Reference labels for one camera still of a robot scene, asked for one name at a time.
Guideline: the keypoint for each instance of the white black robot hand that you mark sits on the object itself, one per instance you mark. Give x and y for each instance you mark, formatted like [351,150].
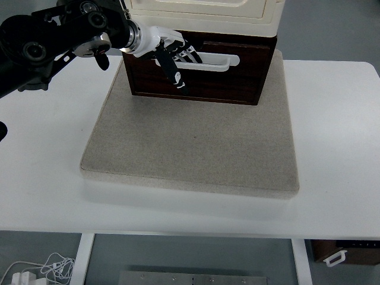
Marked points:
[148,40]

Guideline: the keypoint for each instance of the dark brown wooden drawer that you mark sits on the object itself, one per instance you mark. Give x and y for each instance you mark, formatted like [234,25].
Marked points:
[237,80]

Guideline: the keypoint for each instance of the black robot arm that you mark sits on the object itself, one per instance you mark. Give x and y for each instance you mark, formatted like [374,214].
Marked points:
[44,35]

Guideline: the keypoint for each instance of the cream plastic cabinet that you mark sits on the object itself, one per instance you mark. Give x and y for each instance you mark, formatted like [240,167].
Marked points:
[207,15]

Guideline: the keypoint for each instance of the dark brown wooden drawer case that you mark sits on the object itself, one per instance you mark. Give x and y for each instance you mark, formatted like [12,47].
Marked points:
[196,100]

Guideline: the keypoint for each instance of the beige grey mat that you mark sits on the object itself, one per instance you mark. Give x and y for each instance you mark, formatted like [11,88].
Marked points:
[193,142]

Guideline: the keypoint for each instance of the white table leg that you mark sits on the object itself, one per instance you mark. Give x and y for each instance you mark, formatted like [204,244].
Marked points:
[83,258]
[301,261]

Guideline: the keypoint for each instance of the grey metal plate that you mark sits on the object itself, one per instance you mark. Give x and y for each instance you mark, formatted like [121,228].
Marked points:
[193,279]

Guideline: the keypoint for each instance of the white charger block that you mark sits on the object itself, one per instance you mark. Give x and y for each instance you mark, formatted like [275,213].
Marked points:
[23,277]

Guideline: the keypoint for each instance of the black control panel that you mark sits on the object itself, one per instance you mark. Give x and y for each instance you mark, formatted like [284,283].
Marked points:
[344,243]

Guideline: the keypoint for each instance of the brown wooden box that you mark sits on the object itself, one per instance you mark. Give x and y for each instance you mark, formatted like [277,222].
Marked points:
[362,256]

